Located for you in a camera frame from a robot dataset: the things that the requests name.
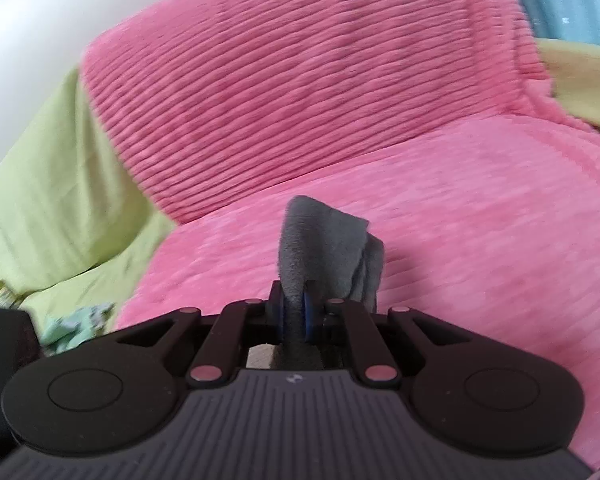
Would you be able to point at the yellow cloth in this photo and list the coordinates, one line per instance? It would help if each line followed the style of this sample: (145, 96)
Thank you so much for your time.
(585, 85)

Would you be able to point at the mint patterned cloth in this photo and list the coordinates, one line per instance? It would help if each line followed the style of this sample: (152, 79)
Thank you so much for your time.
(80, 322)

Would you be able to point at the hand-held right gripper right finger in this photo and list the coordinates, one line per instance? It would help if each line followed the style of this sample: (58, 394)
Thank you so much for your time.
(310, 312)

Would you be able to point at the light green bed sheet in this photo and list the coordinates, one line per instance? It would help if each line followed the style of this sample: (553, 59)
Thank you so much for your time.
(55, 200)

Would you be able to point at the grey cleaning cloth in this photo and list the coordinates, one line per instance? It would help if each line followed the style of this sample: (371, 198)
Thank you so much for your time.
(320, 240)

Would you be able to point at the pink ribbed blanket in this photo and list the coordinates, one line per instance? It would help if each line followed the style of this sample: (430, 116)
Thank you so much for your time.
(380, 125)

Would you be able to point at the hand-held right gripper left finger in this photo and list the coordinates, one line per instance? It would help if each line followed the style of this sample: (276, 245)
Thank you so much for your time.
(278, 312)

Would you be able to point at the small golden object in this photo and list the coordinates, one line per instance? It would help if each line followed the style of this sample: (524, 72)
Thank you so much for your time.
(2, 292)

